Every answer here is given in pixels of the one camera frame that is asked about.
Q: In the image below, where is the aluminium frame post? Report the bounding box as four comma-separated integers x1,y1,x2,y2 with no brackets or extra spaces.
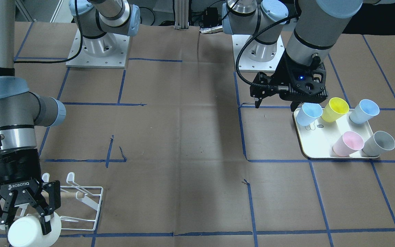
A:
173,0,191,30

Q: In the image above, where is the light blue plastic cup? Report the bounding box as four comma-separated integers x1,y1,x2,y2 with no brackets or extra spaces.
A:
349,99,380,125

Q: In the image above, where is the cream plastic tray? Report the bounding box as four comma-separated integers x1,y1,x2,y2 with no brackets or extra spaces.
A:
293,108,373,159

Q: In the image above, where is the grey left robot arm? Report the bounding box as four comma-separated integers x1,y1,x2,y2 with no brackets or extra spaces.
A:
222,0,363,111

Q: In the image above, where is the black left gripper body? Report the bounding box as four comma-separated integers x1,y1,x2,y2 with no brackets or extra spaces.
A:
250,51,328,103

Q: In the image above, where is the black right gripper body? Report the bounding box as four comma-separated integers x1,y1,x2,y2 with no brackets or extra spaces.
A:
0,149,61,216

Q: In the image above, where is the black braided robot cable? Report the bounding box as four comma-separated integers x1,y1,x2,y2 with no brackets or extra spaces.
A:
235,15,301,86

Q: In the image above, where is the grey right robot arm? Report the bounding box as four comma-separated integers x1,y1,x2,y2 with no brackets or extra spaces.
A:
0,0,66,236

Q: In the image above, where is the grey plastic cup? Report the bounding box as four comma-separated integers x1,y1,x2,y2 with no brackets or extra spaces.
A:
362,131,395,157

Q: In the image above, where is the white plastic cup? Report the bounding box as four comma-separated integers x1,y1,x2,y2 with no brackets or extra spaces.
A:
8,213,62,247

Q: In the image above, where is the pink plastic cup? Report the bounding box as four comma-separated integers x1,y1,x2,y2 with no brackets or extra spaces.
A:
332,131,364,157

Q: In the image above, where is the yellow plastic cup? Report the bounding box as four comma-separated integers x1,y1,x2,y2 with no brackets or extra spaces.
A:
321,97,349,122

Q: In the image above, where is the white wire cup rack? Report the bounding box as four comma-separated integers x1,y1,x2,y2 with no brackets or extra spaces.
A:
0,172,104,231

